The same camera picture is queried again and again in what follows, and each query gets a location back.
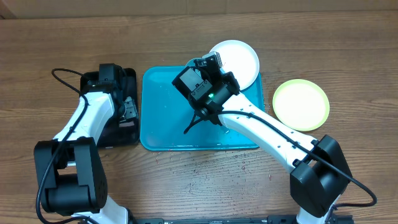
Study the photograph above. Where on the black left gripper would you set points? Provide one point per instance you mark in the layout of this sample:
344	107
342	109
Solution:
132	112

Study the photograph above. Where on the green orange sponge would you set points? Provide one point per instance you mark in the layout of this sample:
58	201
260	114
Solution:
126	124

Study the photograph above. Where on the yellow plate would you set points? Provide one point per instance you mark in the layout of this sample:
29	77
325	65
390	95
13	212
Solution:
301	105

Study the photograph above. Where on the light blue plate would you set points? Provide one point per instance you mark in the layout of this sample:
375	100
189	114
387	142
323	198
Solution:
191	63

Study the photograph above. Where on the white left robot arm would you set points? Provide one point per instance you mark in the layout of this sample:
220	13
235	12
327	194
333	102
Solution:
70	175

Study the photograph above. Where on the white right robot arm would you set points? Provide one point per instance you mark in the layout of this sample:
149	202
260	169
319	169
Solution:
318	170

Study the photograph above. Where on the black water tray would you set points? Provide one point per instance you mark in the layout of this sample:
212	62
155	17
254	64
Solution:
112	135

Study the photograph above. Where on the teal serving tray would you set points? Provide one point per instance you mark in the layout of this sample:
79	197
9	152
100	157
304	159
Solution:
165	114

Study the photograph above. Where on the white plate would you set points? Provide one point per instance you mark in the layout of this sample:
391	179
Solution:
239	58

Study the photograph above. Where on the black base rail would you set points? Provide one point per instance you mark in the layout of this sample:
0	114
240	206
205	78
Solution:
271	219

